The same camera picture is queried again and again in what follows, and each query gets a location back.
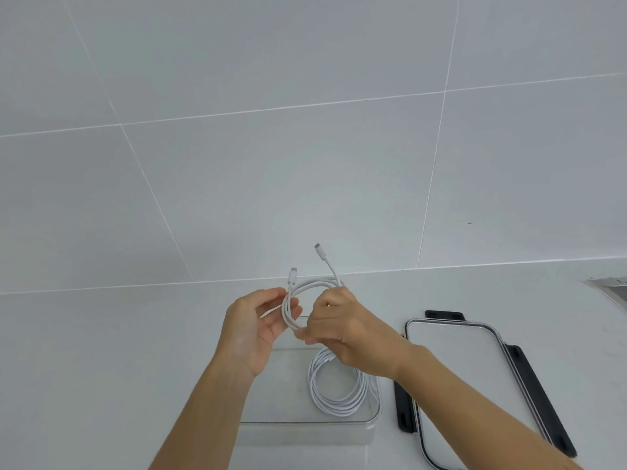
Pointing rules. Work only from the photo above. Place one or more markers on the person's left hand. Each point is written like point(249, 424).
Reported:
point(245, 332)

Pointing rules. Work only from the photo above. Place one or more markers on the person's right hand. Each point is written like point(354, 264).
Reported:
point(355, 337)

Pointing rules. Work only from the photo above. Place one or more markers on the person's left thumb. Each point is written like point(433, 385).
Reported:
point(267, 294)

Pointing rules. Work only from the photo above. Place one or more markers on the person's right fingers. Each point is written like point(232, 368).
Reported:
point(321, 318)

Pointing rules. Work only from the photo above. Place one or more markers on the person's left forearm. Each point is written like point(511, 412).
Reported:
point(193, 420)

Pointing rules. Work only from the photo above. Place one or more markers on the person's right forearm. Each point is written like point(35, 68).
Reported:
point(470, 411)

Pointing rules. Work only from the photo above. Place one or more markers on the clear plastic storage box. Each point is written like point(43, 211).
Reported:
point(313, 401)

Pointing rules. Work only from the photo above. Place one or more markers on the clear lid with black clips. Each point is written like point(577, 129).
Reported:
point(465, 376)

